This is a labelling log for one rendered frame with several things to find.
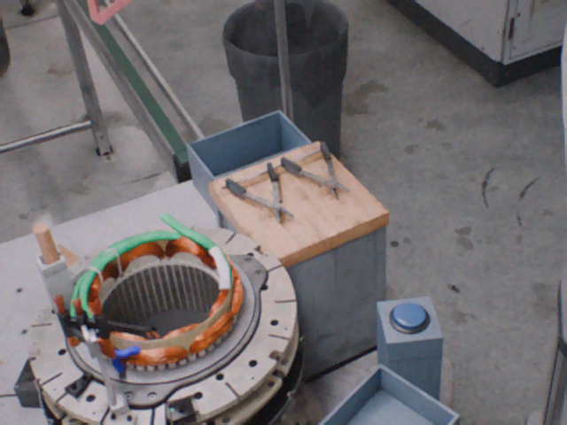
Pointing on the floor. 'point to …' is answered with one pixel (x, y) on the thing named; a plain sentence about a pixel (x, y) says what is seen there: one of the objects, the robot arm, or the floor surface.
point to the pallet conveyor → (138, 86)
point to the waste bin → (306, 119)
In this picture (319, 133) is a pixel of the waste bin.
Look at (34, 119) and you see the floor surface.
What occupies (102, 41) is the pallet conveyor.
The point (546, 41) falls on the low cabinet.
